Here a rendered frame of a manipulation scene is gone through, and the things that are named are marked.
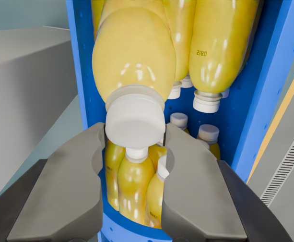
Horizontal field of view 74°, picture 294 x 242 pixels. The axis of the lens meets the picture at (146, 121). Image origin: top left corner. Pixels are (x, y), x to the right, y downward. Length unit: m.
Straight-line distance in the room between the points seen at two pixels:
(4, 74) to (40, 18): 0.99
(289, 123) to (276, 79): 1.81
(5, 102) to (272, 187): 2.35
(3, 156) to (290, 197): 2.59
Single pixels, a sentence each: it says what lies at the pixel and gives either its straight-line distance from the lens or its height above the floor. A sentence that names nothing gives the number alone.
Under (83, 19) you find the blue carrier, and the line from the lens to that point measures 0.33.
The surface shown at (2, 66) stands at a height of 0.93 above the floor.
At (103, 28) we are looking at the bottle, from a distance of 0.17.
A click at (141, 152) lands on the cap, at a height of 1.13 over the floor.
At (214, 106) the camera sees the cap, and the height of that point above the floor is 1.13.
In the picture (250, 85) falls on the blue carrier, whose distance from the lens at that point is 0.37.
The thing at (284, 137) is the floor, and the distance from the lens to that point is 2.10.
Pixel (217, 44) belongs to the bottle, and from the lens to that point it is 0.26.
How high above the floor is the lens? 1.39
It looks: 62 degrees down
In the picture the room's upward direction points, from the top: 175 degrees clockwise
